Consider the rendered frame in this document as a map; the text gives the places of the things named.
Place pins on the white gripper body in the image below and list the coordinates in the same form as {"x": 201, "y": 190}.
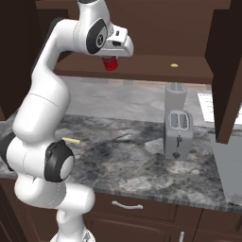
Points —
{"x": 124, "y": 49}

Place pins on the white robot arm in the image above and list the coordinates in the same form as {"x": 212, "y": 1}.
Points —
{"x": 41, "y": 126}

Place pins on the red jam jar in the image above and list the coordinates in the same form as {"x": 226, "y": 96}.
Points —
{"x": 110, "y": 64}

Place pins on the small yellow food piece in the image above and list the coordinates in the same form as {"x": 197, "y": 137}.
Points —
{"x": 174, "y": 65}

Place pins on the white printed panel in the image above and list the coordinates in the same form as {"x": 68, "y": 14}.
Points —
{"x": 206, "y": 105}

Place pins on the grey toaster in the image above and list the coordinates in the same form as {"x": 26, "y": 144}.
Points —
{"x": 178, "y": 135}

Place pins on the pale yellow stick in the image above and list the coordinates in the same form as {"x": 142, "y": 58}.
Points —
{"x": 71, "y": 140}

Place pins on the grey appliance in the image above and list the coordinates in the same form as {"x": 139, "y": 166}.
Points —
{"x": 230, "y": 170}

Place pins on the dark brown drawer front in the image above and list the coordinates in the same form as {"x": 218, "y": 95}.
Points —
{"x": 220, "y": 222}
{"x": 157, "y": 209}

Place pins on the dark brown base cabinet door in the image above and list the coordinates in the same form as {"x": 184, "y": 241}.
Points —
{"x": 135, "y": 231}

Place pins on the dark brown wall cabinet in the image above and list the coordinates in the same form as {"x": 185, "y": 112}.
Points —
{"x": 157, "y": 31}

